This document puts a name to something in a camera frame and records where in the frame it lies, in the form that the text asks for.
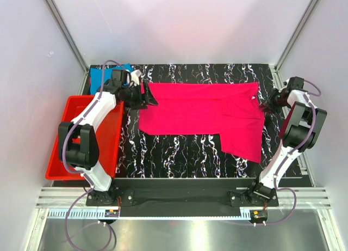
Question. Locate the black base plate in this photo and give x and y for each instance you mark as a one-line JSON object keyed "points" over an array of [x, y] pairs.
{"points": [[183, 197]]}

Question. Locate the blue folded t shirt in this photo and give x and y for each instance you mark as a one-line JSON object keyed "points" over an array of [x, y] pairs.
{"points": [[98, 76]]}

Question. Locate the left aluminium frame post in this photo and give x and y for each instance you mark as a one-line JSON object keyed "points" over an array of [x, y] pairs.
{"points": [[58, 18]]}

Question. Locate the pink t shirt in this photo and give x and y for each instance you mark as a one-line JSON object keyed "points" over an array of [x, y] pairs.
{"points": [[229, 110]]}

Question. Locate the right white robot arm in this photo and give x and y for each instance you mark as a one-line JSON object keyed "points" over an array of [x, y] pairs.
{"points": [[299, 132]]}

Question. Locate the aluminium frame post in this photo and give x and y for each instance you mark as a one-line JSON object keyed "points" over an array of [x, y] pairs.
{"points": [[308, 12], [58, 18]]}

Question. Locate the right aluminium frame post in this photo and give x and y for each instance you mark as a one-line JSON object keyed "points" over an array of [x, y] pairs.
{"points": [[308, 12]]}

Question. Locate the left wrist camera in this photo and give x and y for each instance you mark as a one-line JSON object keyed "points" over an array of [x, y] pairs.
{"points": [[134, 78]]}

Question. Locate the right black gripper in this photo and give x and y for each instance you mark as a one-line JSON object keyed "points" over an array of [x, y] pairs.
{"points": [[270, 107]]}

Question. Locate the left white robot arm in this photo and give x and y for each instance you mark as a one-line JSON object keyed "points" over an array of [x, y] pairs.
{"points": [[78, 146]]}

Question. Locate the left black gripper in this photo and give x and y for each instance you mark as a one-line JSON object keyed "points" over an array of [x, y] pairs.
{"points": [[149, 99]]}

